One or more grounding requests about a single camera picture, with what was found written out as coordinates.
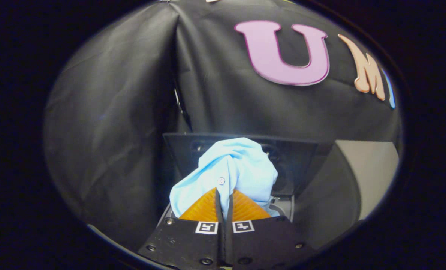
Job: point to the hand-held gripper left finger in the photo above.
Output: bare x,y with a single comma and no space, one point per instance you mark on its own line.
193,243

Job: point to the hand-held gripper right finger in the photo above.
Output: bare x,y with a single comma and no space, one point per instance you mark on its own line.
264,243

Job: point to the light blue shirt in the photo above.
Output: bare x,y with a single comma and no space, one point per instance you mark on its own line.
238,168

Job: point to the white cabinet with grey top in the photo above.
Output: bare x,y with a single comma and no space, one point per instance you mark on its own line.
369,176

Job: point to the black backdrop cloth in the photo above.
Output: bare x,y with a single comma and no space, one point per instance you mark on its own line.
114,112

